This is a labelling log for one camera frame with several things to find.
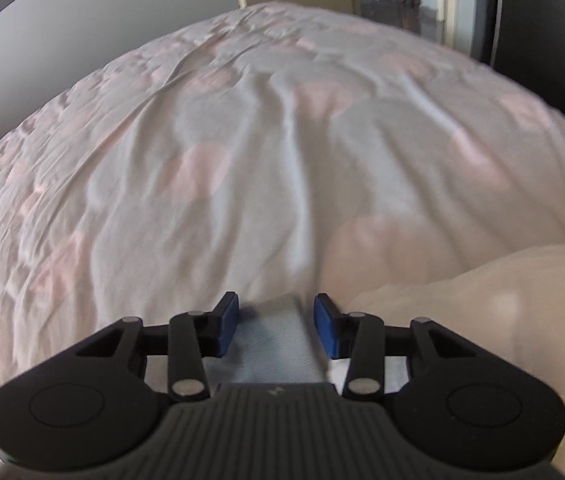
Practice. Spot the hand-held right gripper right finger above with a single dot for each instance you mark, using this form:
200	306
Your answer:
325	327

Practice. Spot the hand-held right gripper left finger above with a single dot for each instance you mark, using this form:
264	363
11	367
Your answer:
225	325

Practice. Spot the light grey shirt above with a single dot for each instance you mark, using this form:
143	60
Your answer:
277	340

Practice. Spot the cream garment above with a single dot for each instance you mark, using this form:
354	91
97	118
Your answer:
487	300

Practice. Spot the bed with pink dotted sheet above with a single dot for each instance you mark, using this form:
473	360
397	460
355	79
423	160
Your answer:
212	160

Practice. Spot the black sliding wardrobe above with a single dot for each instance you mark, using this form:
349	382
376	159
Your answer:
537	10

